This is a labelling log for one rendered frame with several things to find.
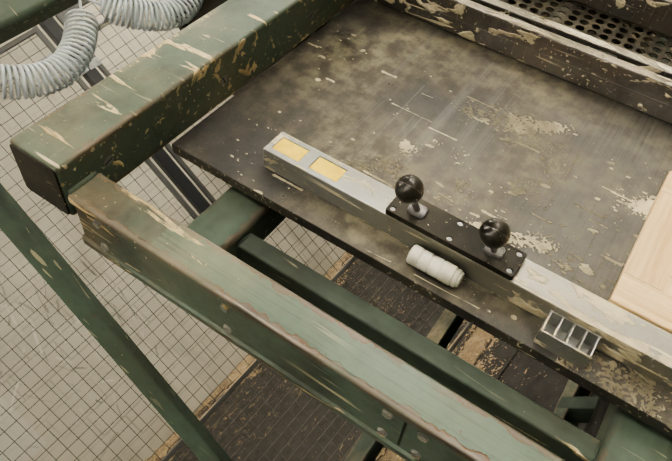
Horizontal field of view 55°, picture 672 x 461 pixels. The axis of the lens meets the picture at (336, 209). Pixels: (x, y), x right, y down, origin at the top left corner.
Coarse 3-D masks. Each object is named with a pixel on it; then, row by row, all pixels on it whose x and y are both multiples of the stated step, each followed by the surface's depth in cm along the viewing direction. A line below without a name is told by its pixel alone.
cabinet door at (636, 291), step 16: (656, 208) 101; (656, 224) 98; (640, 240) 96; (656, 240) 96; (640, 256) 94; (656, 256) 94; (624, 272) 92; (640, 272) 92; (656, 272) 92; (624, 288) 90; (640, 288) 90; (656, 288) 90; (624, 304) 88; (640, 304) 88; (656, 304) 89; (656, 320) 87
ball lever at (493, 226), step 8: (488, 224) 78; (496, 224) 78; (504, 224) 78; (480, 232) 79; (488, 232) 78; (496, 232) 77; (504, 232) 77; (488, 240) 78; (496, 240) 77; (504, 240) 78; (488, 248) 88; (496, 248) 79; (504, 248) 88; (496, 256) 88
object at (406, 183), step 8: (408, 176) 82; (416, 176) 82; (400, 184) 82; (408, 184) 81; (416, 184) 81; (400, 192) 82; (408, 192) 81; (416, 192) 81; (400, 200) 83; (408, 200) 82; (416, 200) 82; (408, 208) 92; (416, 208) 90; (424, 208) 92; (416, 216) 92; (424, 216) 92
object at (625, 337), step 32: (288, 160) 99; (320, 192) 99; (352, 192) 96; (384, 192) 96; (384, 224) 95; (448, 256) 91; (512, 288) 88; (544, 288) 86; (576, 288) 87; (576, 320) 84; (608, 320) 84; (640, 320) 84; (608, 352) 84; (640, 352) 81
